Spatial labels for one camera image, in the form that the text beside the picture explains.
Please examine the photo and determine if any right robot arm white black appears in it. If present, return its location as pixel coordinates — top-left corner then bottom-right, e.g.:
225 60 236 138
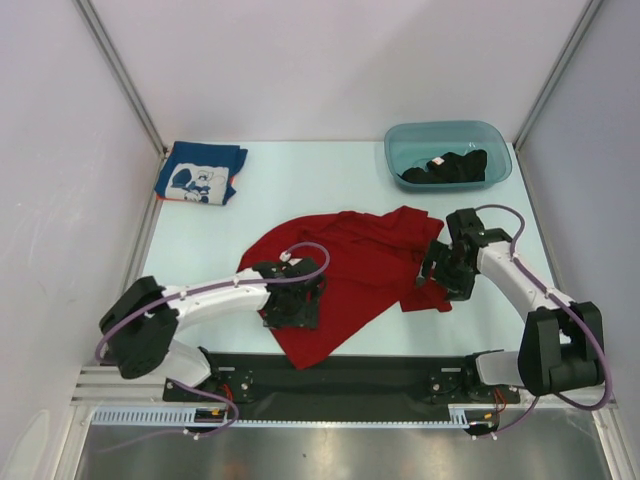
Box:
416 208 611 409

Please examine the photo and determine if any white slotted cable duct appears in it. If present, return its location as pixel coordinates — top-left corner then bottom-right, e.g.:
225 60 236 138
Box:
90 405 493 429

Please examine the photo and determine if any right aluminium frame post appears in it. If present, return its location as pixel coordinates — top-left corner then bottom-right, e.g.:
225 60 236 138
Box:
513 0 605 152

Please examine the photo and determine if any black t shirt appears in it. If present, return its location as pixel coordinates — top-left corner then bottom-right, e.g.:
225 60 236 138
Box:
399 149 488 185

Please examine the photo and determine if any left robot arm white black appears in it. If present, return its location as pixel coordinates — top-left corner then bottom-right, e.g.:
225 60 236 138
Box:
96 257 327 400

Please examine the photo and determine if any left aluminium frame post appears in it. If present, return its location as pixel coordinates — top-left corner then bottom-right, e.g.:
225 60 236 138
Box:
72 0 167 155

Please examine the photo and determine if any teal plastic bin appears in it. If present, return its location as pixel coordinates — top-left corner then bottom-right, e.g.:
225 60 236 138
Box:
384 120 512 193

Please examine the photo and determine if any red t shirt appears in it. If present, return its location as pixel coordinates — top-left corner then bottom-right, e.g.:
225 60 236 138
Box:
238 206 452 370

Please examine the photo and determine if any aluminium frame post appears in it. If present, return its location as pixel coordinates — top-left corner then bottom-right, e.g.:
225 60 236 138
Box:
513 0 605 152
72 0 167 155

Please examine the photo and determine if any folded blue printed t shirt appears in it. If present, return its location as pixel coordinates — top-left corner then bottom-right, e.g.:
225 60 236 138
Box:
154 141 248 206

